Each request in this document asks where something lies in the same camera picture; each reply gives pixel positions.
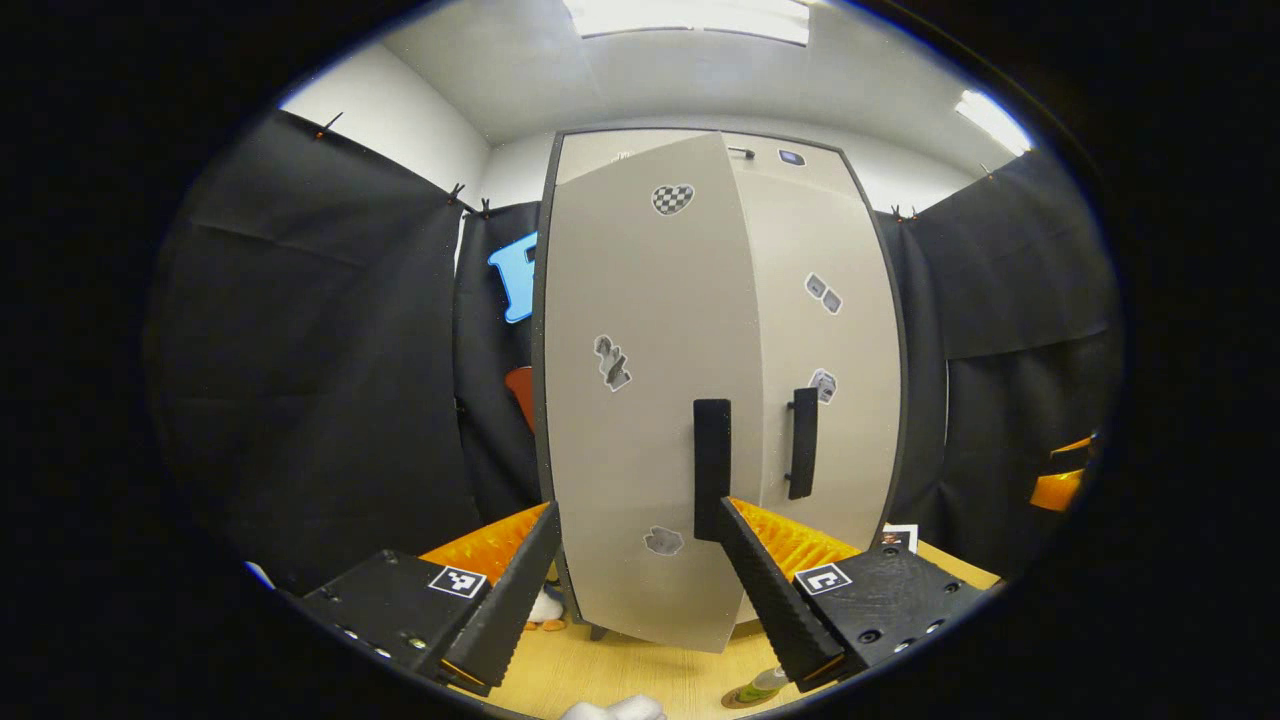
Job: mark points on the small ceiling light panel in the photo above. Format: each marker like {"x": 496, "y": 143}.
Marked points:
{"x": 995, "y": 120}

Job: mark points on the green tea bottle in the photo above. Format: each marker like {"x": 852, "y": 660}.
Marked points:
{"x": 765, "y": 682}

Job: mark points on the white plush toy orange feet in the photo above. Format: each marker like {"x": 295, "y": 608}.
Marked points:
{"x": 545, "y": 608}

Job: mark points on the large ceiling light panel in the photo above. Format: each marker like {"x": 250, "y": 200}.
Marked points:
{"x": 690, "y": 20}

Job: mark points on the white and grey cabinet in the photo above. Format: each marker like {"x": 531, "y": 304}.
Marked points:
{"x": 538, "y": 300}

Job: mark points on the white and blue object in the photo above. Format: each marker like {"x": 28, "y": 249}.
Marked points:
{"x": 260, "y": 575}

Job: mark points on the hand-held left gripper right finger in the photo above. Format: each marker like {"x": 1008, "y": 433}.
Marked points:
{"x": 765, "y": 600}

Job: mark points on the black backdrop cloth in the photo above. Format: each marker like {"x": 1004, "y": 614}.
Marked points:
{"x": 300, "y": 350}

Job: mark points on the white cabinet door heart sticker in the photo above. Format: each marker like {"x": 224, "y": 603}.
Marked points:
{"x": 650, "y": 450}

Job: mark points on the white cabinet door square stickers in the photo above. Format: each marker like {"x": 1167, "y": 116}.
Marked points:
{"x": 850, "y": 350}

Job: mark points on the thin white book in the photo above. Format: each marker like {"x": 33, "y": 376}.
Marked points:
{"x": 900, "y": 538}

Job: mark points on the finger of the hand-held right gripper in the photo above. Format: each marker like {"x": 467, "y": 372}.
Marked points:
{"x": 1072, "y": 455}
{"x": 1058, "y": 490}

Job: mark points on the round cork coaster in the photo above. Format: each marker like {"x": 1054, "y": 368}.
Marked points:
{"x": 740, "y": 698}

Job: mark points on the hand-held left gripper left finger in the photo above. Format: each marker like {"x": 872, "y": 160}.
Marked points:
{"x": 510, "y": 605}

